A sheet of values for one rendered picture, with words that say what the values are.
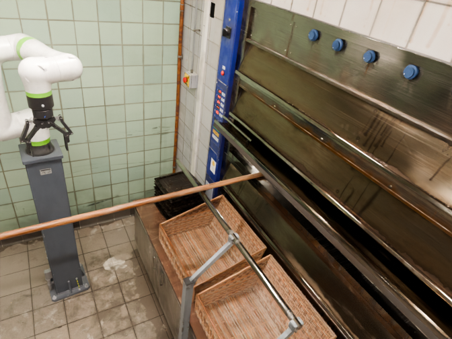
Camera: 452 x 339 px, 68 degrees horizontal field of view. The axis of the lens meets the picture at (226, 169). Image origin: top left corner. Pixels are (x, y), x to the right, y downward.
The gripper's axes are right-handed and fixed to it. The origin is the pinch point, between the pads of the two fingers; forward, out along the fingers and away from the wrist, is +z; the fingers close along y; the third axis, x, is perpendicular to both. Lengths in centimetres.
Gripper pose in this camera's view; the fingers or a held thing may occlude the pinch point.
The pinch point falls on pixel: (50, 150)
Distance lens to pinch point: 164.9
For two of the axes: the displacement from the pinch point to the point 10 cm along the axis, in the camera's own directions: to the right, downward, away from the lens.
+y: -8.2, 2.2, -5.2
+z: -1.3, 8.2, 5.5
